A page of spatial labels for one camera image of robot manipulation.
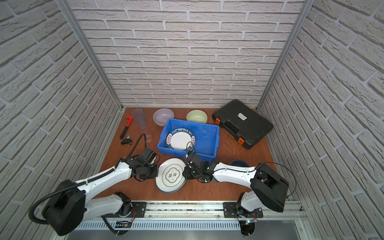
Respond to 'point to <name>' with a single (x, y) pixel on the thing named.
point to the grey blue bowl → (239, 163)
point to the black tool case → (247, 126)
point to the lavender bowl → (160, 116)
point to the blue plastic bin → (207, 142)
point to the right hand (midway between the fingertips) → (184, 174)
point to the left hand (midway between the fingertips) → (159, 172)
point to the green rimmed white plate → (178, 139)
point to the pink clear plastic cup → (148, 133)
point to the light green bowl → (197, 116)
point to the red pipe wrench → (130, 118)
